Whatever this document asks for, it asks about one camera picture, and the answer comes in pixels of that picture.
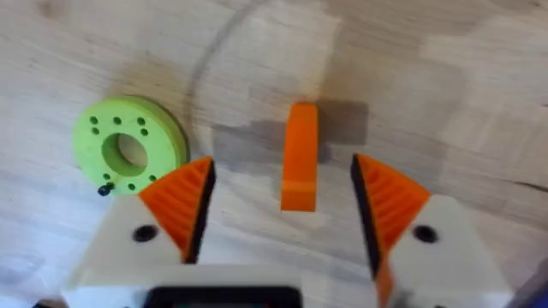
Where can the small black screw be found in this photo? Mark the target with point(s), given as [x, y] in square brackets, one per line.
[105, 189]

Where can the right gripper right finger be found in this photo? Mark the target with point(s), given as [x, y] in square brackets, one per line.
[445, 256]

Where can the green disc with holes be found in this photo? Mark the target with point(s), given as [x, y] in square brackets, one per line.
[90, 149]

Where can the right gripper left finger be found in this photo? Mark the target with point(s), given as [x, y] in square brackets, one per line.
[128, 239]

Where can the orange ribbed wedge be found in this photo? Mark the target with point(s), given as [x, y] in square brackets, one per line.
[299, 158]

